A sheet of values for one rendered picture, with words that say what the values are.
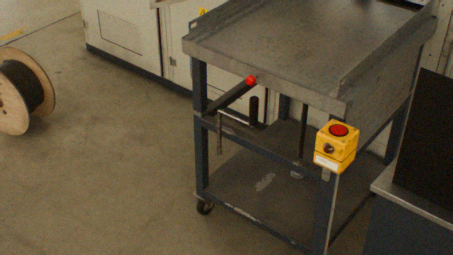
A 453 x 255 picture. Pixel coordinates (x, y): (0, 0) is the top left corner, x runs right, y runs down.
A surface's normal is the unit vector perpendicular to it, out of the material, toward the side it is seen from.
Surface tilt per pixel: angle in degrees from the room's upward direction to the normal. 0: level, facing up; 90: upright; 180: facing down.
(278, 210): 0
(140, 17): 90
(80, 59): 0
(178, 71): 90
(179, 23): 90
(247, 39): 0
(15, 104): 90
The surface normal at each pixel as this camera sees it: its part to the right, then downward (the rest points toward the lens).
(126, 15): -0.61, 0.47
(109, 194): 0.00, -0.79
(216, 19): 0.79, 0.37
